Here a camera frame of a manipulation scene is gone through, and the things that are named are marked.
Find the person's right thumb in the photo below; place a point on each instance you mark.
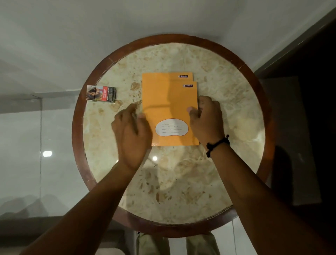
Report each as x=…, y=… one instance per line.
x=193, y=115

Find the person's left forearm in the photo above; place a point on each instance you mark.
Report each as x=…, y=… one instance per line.
x=91, y=210

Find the dark wooden cabinet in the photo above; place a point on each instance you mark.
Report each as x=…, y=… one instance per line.
x=315, y=78

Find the cigarette pack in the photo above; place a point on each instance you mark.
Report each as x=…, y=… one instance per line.
x=101, y=93

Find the person's right hand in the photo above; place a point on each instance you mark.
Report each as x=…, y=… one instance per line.
x=208, y=123

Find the round marble table, wooden rim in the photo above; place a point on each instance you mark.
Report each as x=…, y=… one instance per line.
x=231, y=86

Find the person's left hand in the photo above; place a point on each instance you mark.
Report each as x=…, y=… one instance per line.
x=132, y=139

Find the person's left thumb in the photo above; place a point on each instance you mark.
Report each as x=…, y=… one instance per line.
x=145, y=124

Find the orange notebook with white label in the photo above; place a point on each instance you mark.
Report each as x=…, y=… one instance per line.
x=168, y=105

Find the person's right forearm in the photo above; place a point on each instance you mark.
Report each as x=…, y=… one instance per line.
x=262, y=210

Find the beige trousers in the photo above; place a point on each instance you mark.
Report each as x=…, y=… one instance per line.
x=152, y=244

